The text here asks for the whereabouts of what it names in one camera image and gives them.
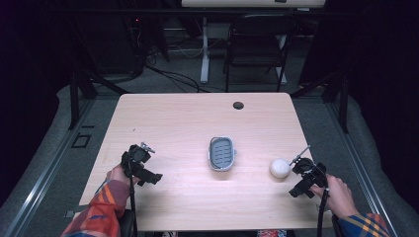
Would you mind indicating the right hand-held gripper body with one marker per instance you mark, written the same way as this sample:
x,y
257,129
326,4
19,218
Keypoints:
x,y
311,176

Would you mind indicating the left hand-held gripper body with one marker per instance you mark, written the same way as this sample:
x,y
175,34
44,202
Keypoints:
x,y
136,168

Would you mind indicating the white round soap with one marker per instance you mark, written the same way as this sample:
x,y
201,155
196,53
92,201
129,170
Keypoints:
x,y
280,168

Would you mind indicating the person's left hand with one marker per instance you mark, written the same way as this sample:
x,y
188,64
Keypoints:
x,y
116,173

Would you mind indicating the person's right hand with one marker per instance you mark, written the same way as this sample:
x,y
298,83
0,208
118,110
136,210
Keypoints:
x,y
339,197

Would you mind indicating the black metal stand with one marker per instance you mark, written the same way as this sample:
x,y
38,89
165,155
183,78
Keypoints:
x,y
344,105
74,98

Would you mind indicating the person's patterned shoe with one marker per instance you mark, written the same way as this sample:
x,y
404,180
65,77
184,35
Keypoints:
x,y
271,233

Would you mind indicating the person's white shoe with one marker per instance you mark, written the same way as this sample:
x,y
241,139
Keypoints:
x,y
169,234

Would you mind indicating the grey soap dish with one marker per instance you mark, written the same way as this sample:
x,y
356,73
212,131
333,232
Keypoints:
x,y
222,154

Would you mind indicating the black computer tower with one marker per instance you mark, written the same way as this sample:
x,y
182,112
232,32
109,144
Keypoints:
x,y
118,46

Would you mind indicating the black folding chair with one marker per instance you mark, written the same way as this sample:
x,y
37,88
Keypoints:
x,y
260,49

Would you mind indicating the white desk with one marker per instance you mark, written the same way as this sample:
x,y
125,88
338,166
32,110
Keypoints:
x,y
205,49

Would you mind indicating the metal floor rail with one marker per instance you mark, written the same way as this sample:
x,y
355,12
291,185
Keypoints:
x,y
362,171
49,171

